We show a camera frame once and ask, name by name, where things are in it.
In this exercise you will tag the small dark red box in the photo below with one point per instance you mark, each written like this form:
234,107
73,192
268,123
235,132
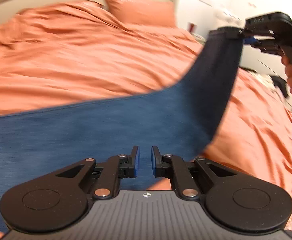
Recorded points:
191,28

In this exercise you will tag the blue denim jeans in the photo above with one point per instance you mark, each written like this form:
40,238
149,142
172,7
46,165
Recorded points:
181,119

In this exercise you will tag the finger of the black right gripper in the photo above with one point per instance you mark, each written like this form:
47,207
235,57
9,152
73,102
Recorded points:
249,41
231,32

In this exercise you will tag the orange bed duvet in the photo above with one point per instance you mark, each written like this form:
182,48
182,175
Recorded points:
75,52

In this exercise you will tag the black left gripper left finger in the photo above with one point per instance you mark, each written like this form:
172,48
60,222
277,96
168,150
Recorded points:
59,199

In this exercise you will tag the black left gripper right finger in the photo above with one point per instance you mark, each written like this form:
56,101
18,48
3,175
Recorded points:
234,200

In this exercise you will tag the orange pillow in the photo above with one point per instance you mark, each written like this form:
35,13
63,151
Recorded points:
143,12

